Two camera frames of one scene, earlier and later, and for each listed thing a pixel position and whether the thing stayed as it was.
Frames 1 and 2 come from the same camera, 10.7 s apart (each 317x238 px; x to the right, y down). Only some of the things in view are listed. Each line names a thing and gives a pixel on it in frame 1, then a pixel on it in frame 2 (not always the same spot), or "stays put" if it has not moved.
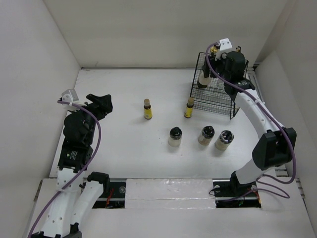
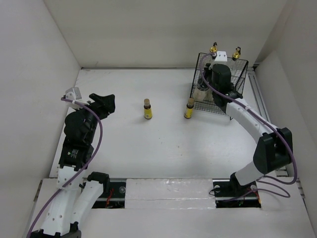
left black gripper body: [97, 111] stays put
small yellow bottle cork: [189, 105] stays put
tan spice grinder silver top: [225, 138] → [200, 91]
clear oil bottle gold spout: [238, 50] stays put
